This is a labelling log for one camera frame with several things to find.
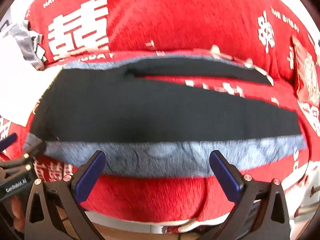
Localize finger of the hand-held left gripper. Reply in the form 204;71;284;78
0;140;47;173
0;133;18;153

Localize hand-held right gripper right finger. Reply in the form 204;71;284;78
209;150;290;240

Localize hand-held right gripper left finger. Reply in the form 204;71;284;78
24;150;107;240

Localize black pants with grey lining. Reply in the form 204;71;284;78
22;55;308;178

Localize person's left hand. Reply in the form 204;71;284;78
10;196;26;230

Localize white sheet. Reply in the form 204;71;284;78
0;36;64;127

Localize grey crumpled cloth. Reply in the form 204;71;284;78
4;19;48;71

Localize red patterned cushion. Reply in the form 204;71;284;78
291;35;320;109

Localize red printed blanket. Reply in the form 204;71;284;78
0;0;320;224

